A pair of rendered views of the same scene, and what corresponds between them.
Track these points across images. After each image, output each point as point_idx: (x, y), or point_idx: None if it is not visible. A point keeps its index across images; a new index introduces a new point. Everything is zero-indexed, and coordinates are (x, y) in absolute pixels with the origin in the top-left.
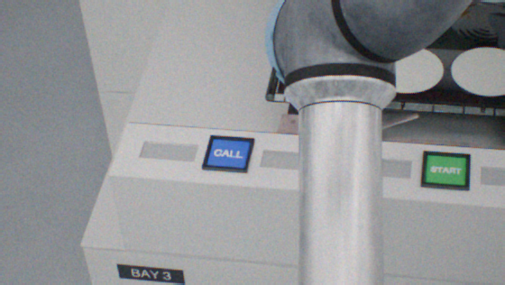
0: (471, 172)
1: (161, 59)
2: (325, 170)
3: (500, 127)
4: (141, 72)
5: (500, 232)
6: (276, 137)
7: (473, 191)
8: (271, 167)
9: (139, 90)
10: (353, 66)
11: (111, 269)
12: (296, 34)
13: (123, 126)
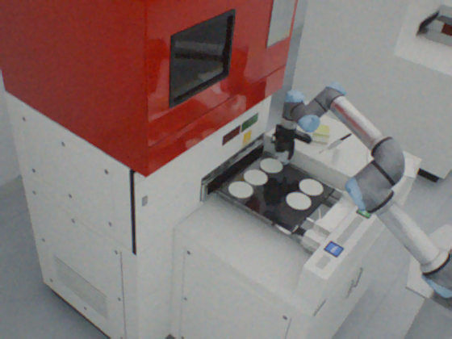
0: None
1: (225, 256)
2: (406, 219)
3: None
4: (154, 282)
5: None
6: (331, 236)
7: None
8: (342, 243)
9: (238, 269)
10: (392, 191)
11: (311, 317)
12: (374, 194)
13: (145, 312)
